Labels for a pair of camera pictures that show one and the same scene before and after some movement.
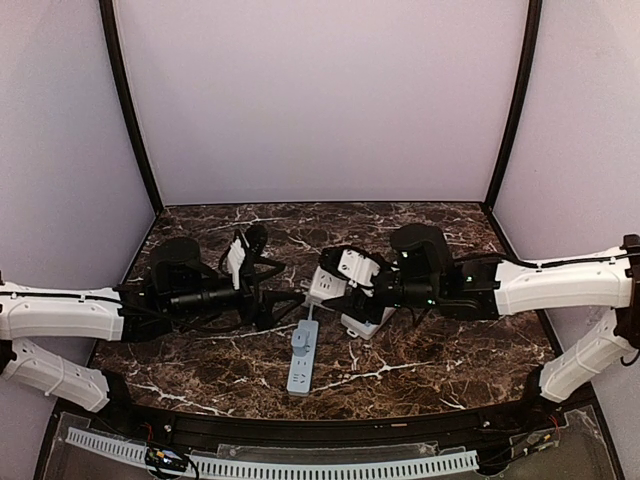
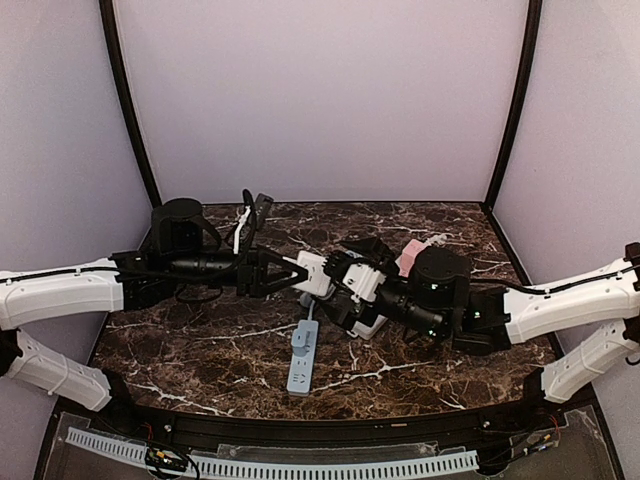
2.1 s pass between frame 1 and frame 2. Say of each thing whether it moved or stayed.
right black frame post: stayed
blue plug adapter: stayed
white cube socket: moved
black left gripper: moved
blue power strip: stayed
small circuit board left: stayed
